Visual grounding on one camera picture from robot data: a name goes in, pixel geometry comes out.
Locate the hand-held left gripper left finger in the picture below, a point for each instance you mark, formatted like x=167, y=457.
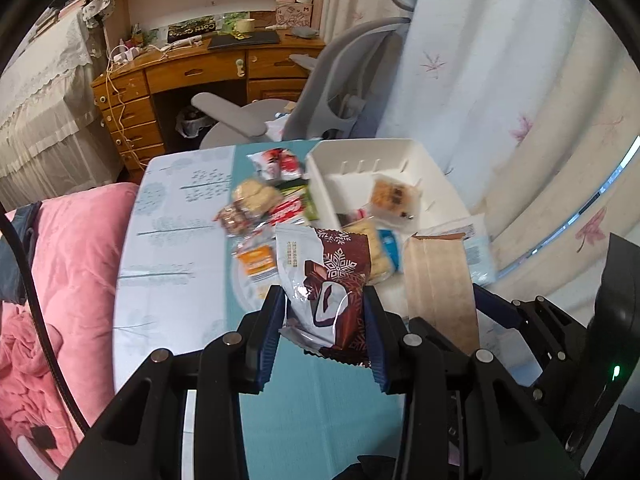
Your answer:
x=270, y=340

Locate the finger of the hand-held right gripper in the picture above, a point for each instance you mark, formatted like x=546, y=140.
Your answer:
x=492, y=302

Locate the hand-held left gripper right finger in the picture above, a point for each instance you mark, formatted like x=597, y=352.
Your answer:
x=376, y=345

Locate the brown snowflake chocolate packet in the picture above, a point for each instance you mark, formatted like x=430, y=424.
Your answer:
x=330, y=280

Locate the large rice crisp packet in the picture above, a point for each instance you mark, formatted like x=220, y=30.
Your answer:
x=375, y=260

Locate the small blue wrapper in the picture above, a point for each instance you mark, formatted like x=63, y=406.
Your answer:
x=390, y=250

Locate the red cookie packet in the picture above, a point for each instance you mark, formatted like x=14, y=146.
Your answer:
x=287, y=210

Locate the muffin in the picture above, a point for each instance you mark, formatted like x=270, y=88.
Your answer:
x=395, y=197

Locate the green snack packet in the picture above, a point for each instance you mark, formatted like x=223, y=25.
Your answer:
x=306, y=200

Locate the round bun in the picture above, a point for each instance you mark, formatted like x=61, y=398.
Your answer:
x=255, y=195

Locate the white plastic storage bin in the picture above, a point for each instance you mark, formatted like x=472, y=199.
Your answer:
x=340, y=180

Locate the red white snack packet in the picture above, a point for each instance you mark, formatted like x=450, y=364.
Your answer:
x=277, y=162

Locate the orange label packet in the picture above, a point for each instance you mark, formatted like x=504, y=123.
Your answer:
x=257, y=260

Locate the brown nut packet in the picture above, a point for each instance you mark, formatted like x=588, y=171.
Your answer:
x=232, y=220

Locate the printed teal tablecloth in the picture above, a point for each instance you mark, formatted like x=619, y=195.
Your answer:
x=180, y=240

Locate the pink blanket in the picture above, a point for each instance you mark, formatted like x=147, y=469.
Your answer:
x=75, y=285

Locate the white floral curtain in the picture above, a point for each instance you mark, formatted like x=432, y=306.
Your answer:
x=500, y=85

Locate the pink plastic bag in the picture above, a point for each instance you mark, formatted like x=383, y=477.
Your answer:
x=278, y=121

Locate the trash bin with bag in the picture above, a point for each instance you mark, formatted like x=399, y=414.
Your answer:
x=192, y=122

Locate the grey office chair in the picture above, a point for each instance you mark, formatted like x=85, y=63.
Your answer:
x=325, y=90

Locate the navy cloth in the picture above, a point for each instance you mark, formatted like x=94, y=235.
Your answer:
x=15, y=255

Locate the wooden desk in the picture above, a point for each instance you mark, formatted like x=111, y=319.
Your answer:
x=200, y=72

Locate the black desk mat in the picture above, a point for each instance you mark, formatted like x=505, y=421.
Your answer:
x=243, y=40

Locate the grey pouch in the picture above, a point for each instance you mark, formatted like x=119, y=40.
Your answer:
x=305, y=33

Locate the white wand tool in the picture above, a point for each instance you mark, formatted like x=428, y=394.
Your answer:
x=185, y=42

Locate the green paper item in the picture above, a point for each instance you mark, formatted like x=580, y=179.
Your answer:
x=230, y=23

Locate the dark printed packet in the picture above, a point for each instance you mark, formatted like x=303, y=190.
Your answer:
x=192, y=30

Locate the white power strip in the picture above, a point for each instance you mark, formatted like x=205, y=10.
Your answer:
x=125, y=54

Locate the white lace cover cloth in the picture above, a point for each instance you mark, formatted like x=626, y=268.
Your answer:
x=45, y=110

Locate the printed cardboard box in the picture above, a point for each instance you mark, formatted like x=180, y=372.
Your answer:
x=295, y=12

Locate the floral cloth bag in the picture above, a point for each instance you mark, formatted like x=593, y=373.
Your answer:
x=100, y=5

